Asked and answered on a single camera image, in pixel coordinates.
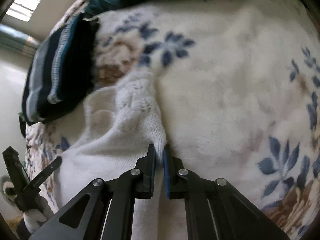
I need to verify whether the white knitted sweater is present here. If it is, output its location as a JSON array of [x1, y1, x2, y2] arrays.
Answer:
[[53, 70, 188, 240]]

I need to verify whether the navy striped folded garment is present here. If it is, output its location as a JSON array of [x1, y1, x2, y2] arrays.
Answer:
[[22, 14, 99, 126]]

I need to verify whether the floral fleece bed blanket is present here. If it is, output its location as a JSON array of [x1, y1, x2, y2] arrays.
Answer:
[[25, 0, 319, 239]]

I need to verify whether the teal curtain left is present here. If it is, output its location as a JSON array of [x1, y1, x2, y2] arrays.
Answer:
[[0, 24, 40, 57]]

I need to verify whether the window with metal bars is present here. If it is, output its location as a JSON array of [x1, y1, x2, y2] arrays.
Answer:
[[6, 0, 41, 22]]

